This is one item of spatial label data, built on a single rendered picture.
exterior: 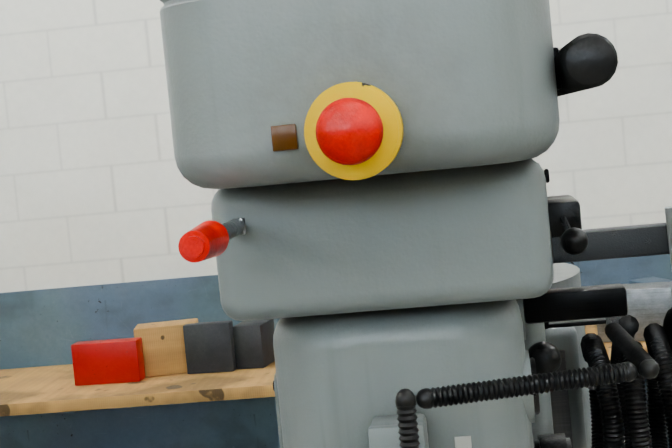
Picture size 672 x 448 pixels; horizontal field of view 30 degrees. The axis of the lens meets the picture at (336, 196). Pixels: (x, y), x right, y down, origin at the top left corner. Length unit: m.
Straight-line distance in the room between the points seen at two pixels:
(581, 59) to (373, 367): 0.28
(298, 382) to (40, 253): 4.63
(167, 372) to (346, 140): 4.23
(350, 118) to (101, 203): 4.73
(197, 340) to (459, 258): 4.01
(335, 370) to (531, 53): 0.29
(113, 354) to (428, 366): 4.00
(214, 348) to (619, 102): 1.90
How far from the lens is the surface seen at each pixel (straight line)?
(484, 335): 0.93
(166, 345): 4.92
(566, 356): 1.40
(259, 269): 0.89
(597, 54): 0.81
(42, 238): 5.54
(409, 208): 0.88
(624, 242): 1.30
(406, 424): 0.83
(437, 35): 0.78
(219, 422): 5.45
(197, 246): 0.76
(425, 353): 0.93
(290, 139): 0.79
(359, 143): 0.73
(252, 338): 4.85
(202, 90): 0.81
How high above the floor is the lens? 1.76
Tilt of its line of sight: 3 degrees down
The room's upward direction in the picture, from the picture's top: 5 degrees counter-clockwise
